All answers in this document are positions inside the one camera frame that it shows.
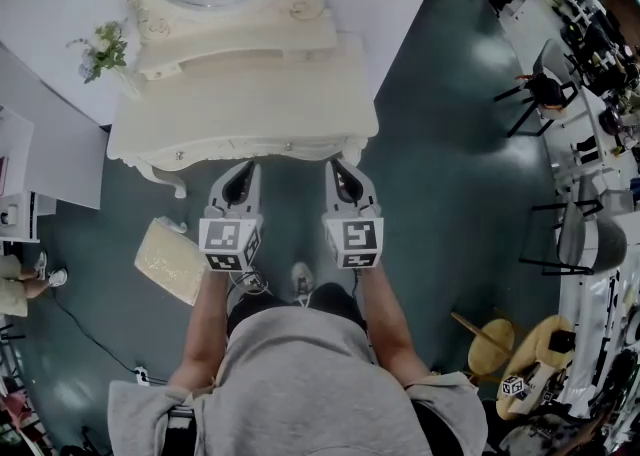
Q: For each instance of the person's white shoe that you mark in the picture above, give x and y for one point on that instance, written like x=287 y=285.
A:
x=250 y=280
x=57 y=277
x=41 y=265
x=302 y=281

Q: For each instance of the grey chair black legs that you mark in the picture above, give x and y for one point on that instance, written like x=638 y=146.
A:
x=595 y=239

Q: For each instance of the person's white left shoe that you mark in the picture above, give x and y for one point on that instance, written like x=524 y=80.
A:
x=250 y=280

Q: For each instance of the round wooden stool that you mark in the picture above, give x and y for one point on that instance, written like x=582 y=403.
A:
x=492 y=349

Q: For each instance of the white partition panel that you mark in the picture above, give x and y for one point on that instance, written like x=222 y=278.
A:
x=65 y=144

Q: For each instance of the white power strip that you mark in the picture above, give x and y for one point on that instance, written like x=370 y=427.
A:
x=142 y=375

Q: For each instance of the grey chair with dark bag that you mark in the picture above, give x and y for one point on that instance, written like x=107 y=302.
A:
x=545 y=89

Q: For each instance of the green white flower bouquet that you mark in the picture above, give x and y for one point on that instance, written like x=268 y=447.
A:
x=105 y=51

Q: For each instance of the idle hand-held gripper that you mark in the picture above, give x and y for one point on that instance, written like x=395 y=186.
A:
x=550 y=395
x=512 y=386

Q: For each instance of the white shelf unit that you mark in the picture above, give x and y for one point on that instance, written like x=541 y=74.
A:
x=15 y=144

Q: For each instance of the small black box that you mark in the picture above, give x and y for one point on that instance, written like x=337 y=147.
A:
x=562 y=341

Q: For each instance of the person's right forearm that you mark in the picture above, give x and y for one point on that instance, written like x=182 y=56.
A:
x=390 y=324

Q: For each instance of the white vase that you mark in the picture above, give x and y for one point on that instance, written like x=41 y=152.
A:
x=129 y=86

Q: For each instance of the round wooden table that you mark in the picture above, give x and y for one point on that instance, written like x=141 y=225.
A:
x=537 y=349

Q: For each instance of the cream ornate dressing table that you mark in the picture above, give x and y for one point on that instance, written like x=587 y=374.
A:
x=240 y=109

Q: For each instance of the person's white right shoe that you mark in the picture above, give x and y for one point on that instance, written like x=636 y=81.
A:
x=302 y=281

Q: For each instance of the person's left forearm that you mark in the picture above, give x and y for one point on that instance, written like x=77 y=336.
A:
x=205 y=324

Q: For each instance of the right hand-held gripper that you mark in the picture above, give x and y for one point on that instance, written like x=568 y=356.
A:
x=355 y=236

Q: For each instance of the cream cushioned stool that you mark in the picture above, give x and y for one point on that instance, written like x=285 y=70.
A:
x=170 y=264

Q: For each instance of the person's black shorts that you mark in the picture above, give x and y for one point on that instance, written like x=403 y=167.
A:
x=335 y=299

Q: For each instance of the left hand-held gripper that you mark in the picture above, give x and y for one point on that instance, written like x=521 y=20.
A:
x=222 y=236

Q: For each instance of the long white desk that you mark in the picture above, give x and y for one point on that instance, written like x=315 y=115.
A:
x=575 y=114

